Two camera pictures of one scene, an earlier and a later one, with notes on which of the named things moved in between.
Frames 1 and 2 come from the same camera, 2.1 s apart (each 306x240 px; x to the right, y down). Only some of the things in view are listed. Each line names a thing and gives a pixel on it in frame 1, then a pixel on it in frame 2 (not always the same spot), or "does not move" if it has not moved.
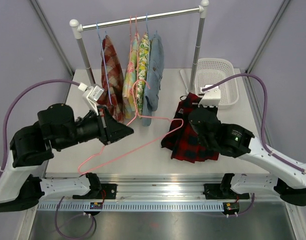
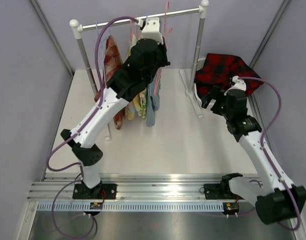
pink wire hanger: x=136 y=109 to x=167 y=7
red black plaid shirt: x=182 y=142 to x=218 y=68
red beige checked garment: x=113 y=90 does not move
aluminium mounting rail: x=152 y=187 does not move
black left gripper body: x=103 y=113 to x=161 y=58
